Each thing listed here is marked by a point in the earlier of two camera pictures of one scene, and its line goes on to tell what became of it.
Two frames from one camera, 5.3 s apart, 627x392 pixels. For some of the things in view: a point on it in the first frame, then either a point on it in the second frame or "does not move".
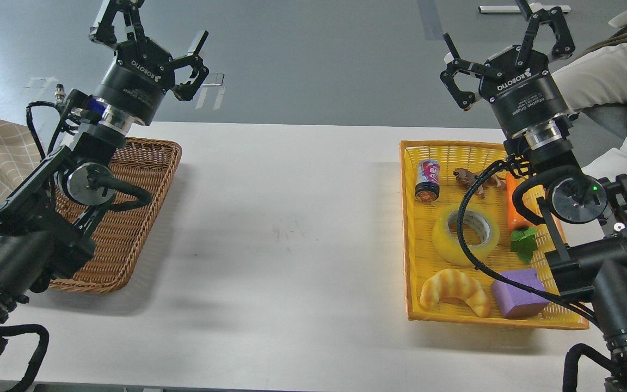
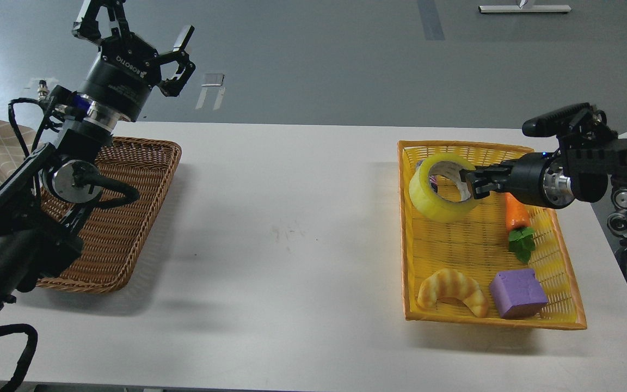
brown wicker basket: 119,239 does not move
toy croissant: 453,283 does not move
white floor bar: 512,8 does not move
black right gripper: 526,96 -> 525,175
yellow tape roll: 451,249 -> 424,197
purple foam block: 515,302 does not move
